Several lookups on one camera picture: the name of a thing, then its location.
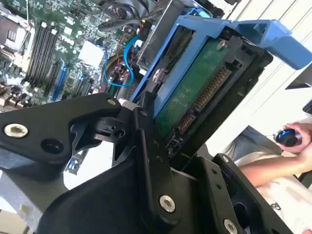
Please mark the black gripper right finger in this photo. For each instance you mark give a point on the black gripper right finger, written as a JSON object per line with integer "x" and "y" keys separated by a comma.
{"x": 219, "y": 185}

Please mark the hard disk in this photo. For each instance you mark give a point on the hard disk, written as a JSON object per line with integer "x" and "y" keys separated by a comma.
{"x": 190, "y": 87}

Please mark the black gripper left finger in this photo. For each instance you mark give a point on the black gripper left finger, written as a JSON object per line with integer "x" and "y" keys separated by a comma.
{"x": 48, "y": 122}

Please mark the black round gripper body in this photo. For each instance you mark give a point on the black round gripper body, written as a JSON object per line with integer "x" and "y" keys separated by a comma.
{"x": 104, "y": 200}

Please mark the round black blue-ringed tool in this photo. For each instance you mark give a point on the round black blue-ringed tool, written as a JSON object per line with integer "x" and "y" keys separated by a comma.
{"x": 288, "y": 137}

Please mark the person bare hand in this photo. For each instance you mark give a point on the person bare hand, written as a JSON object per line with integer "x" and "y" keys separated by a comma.
{"x": 307, "y": 146}

